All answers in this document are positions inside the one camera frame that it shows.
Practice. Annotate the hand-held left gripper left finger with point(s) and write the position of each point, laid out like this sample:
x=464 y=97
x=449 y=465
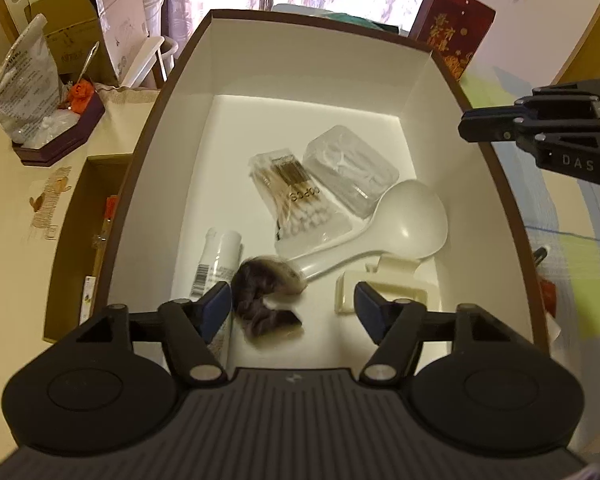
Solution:
x=215 y=310

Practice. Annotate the small brown cardboard box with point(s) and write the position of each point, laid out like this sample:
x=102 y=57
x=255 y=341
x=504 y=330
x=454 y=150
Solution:
x=70 y=30

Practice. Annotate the white plastic spoon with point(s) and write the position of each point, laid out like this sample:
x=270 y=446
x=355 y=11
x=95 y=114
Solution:
x=415 y=220

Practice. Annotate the dark wooden tray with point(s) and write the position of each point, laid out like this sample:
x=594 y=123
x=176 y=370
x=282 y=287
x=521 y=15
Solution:
x=65 y=142

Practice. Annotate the checked bed sheet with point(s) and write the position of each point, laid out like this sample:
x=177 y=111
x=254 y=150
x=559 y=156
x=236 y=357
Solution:
x=570 y=260

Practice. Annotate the white plastic frame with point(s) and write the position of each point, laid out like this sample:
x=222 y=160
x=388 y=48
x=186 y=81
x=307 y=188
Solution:
x=145 y=60

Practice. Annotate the open cardboard box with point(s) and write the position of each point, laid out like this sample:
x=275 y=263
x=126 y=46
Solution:
x=75 y=260

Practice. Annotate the red gift box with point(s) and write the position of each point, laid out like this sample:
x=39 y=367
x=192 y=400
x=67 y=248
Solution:
x=455 y=25

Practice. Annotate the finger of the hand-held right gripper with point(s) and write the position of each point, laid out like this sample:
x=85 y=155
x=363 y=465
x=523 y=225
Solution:
x=580 y=88
x=485 y=125

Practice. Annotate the clear plastic bag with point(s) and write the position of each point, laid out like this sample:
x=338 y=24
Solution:
x=25 y=85

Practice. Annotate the cream printed bed sheet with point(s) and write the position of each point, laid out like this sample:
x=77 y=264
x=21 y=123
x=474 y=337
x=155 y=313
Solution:
x=10 y=260

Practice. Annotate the cream plastic holder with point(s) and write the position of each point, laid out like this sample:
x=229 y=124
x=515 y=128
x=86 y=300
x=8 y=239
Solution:
x=395 y=275

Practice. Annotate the small white bottle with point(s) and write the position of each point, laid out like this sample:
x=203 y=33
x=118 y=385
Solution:
x=220 y=260

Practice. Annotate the metal tongs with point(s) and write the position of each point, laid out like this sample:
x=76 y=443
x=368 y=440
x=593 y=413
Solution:
x=89 y=62

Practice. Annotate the cotton swab bag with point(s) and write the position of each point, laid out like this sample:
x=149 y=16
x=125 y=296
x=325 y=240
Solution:
x=295 y=195

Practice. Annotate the brown cardboard shoe box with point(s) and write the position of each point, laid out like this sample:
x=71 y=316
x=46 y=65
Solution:
x=300 y=50

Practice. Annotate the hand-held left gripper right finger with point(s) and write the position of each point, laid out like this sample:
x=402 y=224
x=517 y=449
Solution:
x=370 y=310

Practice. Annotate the dark hair scrunchie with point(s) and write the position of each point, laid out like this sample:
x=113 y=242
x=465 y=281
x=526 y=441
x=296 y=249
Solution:
x=260 y=290

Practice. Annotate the orange flower ornament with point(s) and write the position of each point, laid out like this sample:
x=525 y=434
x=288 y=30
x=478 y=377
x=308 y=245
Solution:
x=78 y=96

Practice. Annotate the clear plastic floss box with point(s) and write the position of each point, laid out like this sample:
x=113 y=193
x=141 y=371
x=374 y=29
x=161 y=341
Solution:
x=350 y=165

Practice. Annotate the green foil packet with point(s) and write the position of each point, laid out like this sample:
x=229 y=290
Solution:
x=360 y=19

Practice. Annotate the pink mailer bag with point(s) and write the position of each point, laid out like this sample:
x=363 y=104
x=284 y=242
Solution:
x=120 y=10

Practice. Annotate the red snack packet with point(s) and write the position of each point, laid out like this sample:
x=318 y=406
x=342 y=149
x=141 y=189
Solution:
x=549 y=297

